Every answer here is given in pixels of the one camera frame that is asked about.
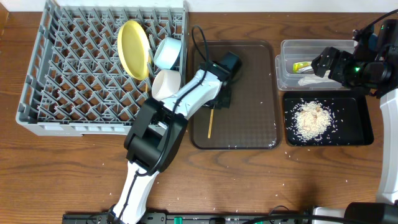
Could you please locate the white napkin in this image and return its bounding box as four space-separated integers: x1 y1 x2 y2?
298 76 334 86

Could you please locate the green orange snack wrapper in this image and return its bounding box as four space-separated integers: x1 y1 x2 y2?
292 62 313 74

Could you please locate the white pink shallow bowl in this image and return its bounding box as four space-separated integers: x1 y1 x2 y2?
152 70 181 101

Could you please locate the rice leftovers pile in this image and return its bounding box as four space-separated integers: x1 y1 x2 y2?
285 98 338 144

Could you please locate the light blue bowl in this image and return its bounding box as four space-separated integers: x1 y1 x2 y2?
154 37 182 70

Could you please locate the yellow round plate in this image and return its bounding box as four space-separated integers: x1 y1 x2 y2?
117 21 150 80

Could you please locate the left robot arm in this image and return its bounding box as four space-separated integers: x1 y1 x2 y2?
107 65 236 223

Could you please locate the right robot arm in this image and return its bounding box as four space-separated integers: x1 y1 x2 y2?
310 17 397 223

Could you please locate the dark brown serving tray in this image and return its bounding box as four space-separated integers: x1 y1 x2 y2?
189 40 282 150

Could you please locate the clear plastic bin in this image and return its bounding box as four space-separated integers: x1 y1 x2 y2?
275 39 357 91

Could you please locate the black rectangular tray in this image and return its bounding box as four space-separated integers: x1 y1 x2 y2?
282 90 374 146

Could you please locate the grey plastic dish rack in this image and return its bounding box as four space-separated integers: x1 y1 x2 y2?
16 1 188 136

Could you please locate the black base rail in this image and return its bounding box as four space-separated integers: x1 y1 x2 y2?
62 212 315 224

